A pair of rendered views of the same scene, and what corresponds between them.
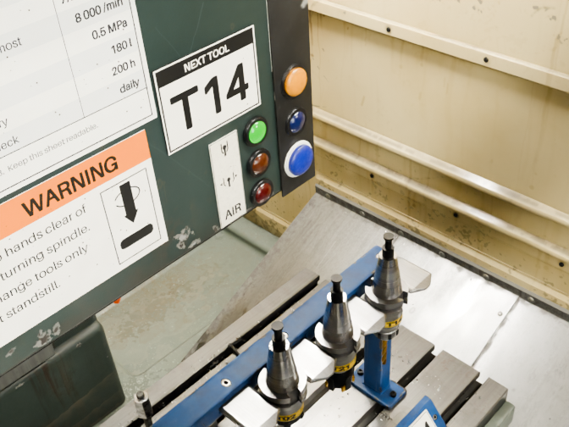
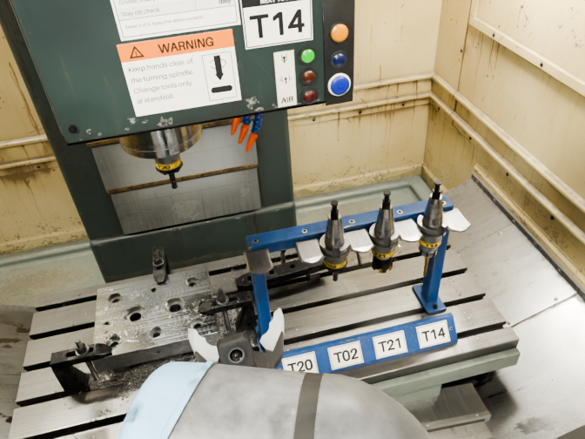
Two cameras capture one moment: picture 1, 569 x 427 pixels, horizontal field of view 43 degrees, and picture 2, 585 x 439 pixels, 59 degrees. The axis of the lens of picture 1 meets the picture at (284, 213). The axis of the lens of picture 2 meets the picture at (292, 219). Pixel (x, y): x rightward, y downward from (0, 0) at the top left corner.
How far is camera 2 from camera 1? 0.36 m
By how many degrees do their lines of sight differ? 25
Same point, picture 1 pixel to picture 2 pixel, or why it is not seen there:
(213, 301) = not seen: hidden behind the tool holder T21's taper
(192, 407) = (279, 234)
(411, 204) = (527, 202)
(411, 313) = (492, 275)
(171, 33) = not seen: outside the picture
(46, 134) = (174, 12)
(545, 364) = (570, 345)
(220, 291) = not seen: hidden behind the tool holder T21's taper
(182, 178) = (254, 66)
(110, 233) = (205, 80)
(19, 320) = (151, 106)
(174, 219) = (246, 88)
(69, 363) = (269, 219)
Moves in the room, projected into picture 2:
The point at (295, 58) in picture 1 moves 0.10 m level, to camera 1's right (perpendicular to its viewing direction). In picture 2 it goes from (342, 17) to (410, 26)
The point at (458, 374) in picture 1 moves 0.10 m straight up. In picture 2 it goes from (489, 315) to (496, 288)
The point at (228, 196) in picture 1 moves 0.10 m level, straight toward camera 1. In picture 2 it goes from (284, 89) to (253, 119)
